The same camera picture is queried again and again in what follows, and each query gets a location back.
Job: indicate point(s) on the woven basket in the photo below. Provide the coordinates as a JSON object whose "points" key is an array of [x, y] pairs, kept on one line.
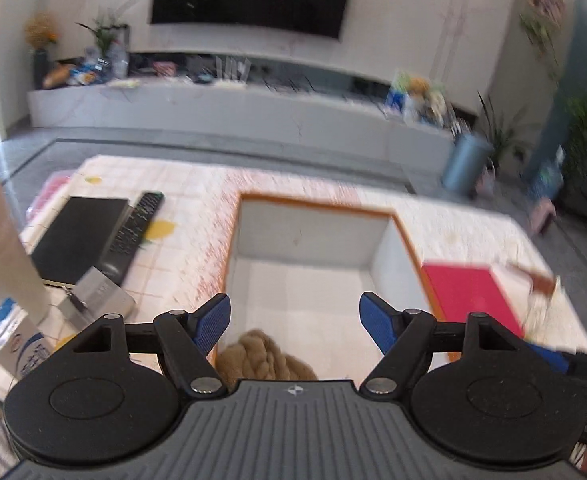
{"points": [[487, 179]]}

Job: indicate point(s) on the tall leafy floor plant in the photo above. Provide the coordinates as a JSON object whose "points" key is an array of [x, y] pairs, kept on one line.
{"points": [[503, 132]]}

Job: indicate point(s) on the white router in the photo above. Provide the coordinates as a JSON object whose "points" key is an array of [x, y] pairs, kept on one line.
{"points": [[233, 69]]}

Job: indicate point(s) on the white lace tablecloth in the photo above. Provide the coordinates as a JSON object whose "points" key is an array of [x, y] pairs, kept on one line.
{"points": [[193, 195]]}

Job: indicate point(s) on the blue and white packet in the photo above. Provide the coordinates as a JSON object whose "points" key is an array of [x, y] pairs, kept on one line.
{"points": [[11, 340]]}

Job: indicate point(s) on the green plant in pot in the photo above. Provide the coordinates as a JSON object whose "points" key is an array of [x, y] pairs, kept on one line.
{"points": [[106, 30]]}

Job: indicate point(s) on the dried yellow flowers in vase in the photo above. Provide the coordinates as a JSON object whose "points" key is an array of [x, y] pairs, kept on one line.
{"points": [[41, 40]]}

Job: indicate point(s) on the silver metal device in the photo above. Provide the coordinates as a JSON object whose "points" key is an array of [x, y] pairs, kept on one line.
{"points": [[96, 292]]}

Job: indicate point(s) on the beige ribbed tube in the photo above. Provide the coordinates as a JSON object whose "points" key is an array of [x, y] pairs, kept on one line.
{"points": [[1, 240]]}

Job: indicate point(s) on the pink mat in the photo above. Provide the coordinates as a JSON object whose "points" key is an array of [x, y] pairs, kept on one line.
{"points": [[48, 192]]}

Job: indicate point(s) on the bread loaf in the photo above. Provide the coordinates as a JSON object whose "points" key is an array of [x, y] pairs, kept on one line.
{"points": [[56, 76]]}

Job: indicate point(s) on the grey marble television console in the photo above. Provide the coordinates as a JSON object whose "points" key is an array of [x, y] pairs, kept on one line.
{"points": [[243, 110]]}

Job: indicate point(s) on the blue snack packets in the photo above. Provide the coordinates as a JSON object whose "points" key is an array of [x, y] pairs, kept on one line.
{"points": [[84, 74]]}

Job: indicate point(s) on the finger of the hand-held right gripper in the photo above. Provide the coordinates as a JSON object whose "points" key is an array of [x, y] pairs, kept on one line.
{"points": [[548, 357]]}

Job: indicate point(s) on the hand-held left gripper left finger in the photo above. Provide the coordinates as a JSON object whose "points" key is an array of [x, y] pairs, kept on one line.
{"points": [[212, 321]]}

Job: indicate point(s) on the orange storage box white inside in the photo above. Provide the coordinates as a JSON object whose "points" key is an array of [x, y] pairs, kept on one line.
{"points": [[298, 270]]}

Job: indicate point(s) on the blue-grey trash bin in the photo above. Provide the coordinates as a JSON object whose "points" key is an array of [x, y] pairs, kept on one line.
{"points": [[466, 162]]}

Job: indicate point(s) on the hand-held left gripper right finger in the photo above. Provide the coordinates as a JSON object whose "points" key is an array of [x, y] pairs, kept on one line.
{"points": [[378, 321]]}

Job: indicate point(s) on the black flat box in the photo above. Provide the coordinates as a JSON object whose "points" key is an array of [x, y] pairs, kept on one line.
{"points": [[81, 235]]}

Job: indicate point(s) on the clear water bottle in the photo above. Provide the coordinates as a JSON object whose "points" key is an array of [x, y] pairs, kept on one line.
{"points": [[118, 60]]}

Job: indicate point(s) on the black remote control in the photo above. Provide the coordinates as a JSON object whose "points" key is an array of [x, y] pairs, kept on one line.
{"points": [[131, 227]]}

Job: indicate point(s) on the red box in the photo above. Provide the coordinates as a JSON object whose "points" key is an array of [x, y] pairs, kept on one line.
{"points": [[466, 292]]}

